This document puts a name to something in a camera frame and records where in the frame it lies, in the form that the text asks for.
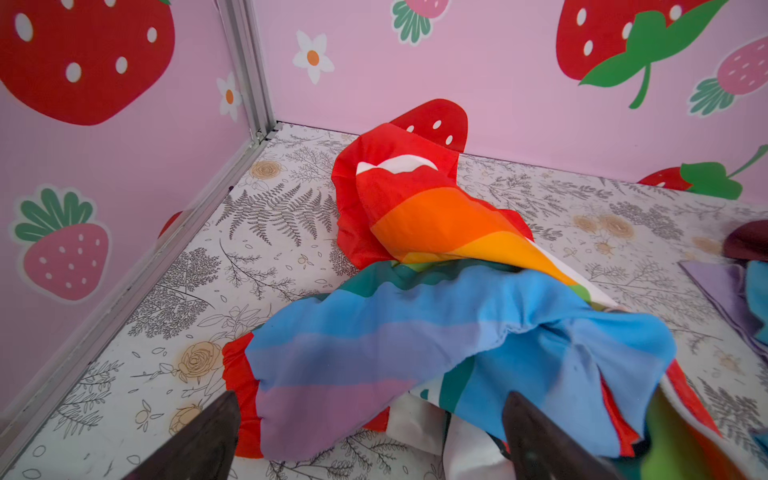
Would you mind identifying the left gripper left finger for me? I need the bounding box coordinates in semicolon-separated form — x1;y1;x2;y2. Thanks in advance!
124;392;240;480

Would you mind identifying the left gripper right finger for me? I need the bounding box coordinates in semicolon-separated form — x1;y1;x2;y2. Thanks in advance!
502;392;618;480

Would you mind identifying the rainbow printed cloth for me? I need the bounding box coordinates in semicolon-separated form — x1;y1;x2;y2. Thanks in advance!
223;120;746;479

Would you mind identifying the lilac purple cloth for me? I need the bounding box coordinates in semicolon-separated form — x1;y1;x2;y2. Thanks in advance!
679;261;767;363

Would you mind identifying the blue cloth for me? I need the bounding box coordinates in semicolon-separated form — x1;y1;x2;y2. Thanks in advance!
745;260;768;344

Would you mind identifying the dark maroon cloth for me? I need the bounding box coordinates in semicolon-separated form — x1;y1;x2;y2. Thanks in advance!
723;220;768;262

